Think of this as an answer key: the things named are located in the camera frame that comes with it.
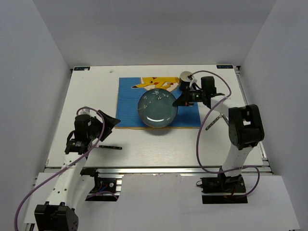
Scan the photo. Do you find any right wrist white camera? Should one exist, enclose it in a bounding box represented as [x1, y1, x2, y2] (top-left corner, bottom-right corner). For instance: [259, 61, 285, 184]
[187, 74, 197, 90]

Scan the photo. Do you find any knife with black handle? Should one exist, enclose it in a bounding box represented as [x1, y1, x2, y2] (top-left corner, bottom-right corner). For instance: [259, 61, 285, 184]
[205, 115, 221, 130]

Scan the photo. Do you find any blue pikachu placemat cloth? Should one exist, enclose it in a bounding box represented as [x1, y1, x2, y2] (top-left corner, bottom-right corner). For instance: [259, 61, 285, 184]
[116, 77, 201, 129]

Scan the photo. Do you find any spoon with black handle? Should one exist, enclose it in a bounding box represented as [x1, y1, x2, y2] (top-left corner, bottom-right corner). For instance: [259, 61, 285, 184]
[221, 114, 229, 125]

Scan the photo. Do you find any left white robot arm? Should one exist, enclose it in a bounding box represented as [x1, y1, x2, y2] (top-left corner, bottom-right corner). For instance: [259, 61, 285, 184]
[34, 107, 120, 231]

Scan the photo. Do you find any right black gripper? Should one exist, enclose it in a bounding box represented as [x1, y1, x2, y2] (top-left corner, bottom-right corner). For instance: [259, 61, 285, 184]
[173, 86, 205, 106]

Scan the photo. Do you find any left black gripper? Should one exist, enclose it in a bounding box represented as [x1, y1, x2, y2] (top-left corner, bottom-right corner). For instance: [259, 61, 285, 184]
[87, 110, 120, 141]

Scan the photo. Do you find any left blue corner label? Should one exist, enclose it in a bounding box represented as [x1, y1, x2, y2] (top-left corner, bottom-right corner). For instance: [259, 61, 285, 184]
[73, 66, 90, 71]

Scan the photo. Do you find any dark blue paper cup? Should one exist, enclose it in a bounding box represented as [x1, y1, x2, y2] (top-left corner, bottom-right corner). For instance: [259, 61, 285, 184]
[179, 71, 192, 92]

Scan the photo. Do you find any fork with black handle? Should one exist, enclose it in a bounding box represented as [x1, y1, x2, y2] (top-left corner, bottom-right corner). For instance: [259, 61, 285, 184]
[96, 145, 123, 150]

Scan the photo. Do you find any teal ceramic plate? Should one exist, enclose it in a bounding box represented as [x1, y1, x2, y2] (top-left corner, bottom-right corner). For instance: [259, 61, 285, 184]
[138, 89, 178, 128]

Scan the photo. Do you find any blue corner label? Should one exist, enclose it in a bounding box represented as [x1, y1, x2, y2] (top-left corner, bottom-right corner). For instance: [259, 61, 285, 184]
[216, 64, 233, 69]
[73, 66, 90, 71]

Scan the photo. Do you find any right blue corner label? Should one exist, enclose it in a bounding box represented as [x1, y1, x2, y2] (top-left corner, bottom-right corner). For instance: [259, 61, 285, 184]
[216, 64, 233, 69]

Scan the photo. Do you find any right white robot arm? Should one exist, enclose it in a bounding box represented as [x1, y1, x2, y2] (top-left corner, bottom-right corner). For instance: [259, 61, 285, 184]
[173, 75, 265, 192]

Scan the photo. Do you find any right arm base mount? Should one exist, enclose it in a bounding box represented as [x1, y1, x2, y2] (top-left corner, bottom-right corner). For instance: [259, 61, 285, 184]
[196, 174, 248, 205]

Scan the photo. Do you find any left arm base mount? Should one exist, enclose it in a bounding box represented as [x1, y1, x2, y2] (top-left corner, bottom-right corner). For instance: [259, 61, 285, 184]
[81, 168, 123, 202]

